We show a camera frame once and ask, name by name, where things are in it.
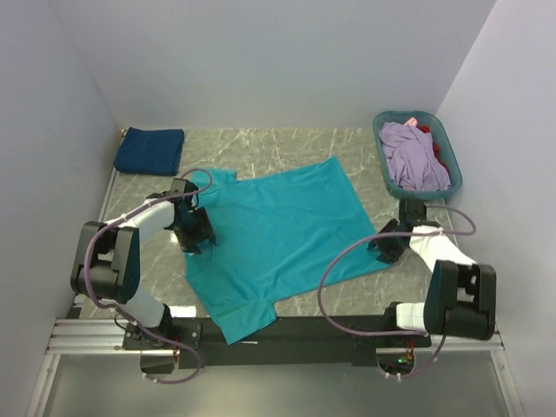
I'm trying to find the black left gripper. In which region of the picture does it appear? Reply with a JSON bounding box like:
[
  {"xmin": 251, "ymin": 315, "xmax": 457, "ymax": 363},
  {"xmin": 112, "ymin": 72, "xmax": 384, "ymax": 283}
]
[{"xmin": 173, "ymin": 207, "xmax": 215, "ymax": 254}]

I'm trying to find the teal t-shirt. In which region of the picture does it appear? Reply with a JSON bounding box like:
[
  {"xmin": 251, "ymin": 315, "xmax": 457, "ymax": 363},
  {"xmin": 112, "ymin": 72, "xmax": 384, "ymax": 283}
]
[{"xmin": 185, "ymin": 157, "xmax": 388, "ymax": 344}]

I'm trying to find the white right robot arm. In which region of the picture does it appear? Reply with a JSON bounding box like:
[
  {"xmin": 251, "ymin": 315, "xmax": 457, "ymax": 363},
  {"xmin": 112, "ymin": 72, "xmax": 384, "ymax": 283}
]
[{"xmin": 367, "ymin": 219, "xmax": 497, "ymax": 347}]

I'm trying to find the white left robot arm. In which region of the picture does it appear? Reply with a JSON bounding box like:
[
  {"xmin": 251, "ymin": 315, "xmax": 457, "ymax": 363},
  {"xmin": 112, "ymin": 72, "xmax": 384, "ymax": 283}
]
[{"xmin": 70, "ymin": 198, "xmax": 216, "ymax": 349}]

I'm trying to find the folded navy blue t-shirt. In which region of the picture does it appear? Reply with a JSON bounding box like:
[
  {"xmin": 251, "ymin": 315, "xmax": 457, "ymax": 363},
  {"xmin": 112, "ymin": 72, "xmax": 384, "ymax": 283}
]
[{"xmin": 113, "ymin": 127, "xmax": 185, "ymax": 176}]

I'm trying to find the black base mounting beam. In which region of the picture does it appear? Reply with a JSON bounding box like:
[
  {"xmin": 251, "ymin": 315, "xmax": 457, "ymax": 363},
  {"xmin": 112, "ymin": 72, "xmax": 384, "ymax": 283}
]
[{"xmin": 122, "ymin": 315, "xmax": 432, "ymax": 367}]

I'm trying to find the lavender t-shirt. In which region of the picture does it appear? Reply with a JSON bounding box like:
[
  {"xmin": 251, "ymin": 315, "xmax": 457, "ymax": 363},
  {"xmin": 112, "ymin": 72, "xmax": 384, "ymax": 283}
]
[{"xmin": 379, "ymin": 122, "xmax": 451, "ymax": 192}]

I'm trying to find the teal plastic laundry basket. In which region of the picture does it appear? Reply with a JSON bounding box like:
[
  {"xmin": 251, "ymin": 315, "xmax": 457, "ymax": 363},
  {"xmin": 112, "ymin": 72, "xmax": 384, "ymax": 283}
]
[{"xmin": 373, "ymin": 110, "xmax": 463, "ymax": 201}]

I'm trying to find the red garment in basket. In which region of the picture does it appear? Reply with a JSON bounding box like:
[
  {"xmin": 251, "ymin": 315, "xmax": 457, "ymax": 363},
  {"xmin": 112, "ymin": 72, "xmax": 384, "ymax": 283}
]
[{"xmin": 417, "ymin": 125, "xmax": 449, "ymax": 173}]

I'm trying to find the pink garment in basket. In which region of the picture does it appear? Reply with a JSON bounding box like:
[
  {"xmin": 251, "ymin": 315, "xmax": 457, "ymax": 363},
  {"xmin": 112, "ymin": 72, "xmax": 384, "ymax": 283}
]
[{"xmin": 405, "ymin": 117, "xmax": 418, "ymax": 127}]

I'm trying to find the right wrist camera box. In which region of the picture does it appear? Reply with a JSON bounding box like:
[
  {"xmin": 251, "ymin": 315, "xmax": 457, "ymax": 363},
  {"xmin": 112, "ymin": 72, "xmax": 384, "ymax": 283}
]
[{"xmin": 398, "ymin": 198, "xmax": 427, "ymax": 228}]

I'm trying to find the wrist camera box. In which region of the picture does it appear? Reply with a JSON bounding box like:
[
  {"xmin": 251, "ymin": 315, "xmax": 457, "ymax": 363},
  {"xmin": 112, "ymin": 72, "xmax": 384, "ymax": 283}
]
[
  {"xmin": 398, "ymin": 198, "xmax": 427, "ymax": 228},
  {"xmin": 169, "ymin": 178, "xmax": 199, "ymax": 209}
]

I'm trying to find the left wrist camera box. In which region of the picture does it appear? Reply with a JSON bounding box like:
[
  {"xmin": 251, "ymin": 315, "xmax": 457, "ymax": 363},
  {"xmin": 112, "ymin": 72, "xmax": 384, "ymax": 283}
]
[{"xmin": 169, "ymin": 178, "xmax": 199, "ymax": 209}]

